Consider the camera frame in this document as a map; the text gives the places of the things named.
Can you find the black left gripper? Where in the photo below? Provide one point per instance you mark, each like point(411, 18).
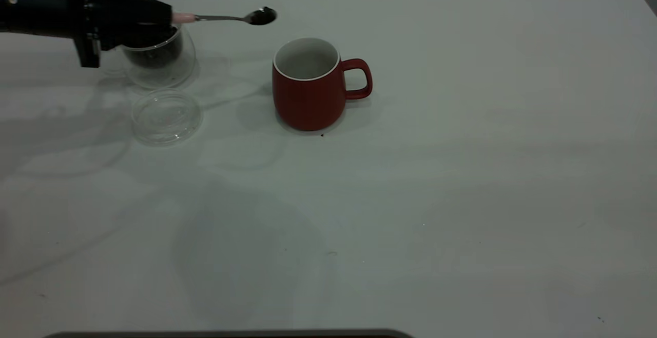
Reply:
point(46, 2)

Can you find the red ceramic mug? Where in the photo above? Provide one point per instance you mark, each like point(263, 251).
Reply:
point(308, 102)

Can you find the pile of coffee beans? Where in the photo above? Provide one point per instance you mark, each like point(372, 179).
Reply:
point(154, 57)

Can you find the clear round glass saucer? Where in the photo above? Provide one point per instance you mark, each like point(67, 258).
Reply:
point(167, 127)

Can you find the clear double-wall glass cup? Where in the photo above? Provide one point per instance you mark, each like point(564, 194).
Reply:
point(167, 75)

